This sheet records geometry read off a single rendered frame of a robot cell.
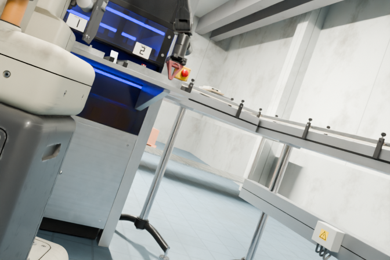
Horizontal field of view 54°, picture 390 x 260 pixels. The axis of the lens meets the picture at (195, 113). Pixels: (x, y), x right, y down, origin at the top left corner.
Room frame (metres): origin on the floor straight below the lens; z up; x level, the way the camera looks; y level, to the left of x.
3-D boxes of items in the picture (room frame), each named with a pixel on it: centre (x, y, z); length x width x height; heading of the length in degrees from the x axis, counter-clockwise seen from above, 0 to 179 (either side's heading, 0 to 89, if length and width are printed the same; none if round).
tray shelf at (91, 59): (1.72, 0.45, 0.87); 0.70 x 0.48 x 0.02; 114
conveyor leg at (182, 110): (2.25, 0.08, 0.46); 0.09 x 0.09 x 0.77; 24
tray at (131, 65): (1.77, 0.29, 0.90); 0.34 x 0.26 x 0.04; 25
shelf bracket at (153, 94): (1.81, 0.22, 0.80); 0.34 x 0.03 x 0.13; 24
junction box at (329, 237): (1.68, -0.73, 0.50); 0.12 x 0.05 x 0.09; 24
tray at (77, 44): (1.71, 0.63, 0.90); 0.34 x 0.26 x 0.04; 24
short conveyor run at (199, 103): (2.31, -0.06, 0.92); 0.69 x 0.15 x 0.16; 114
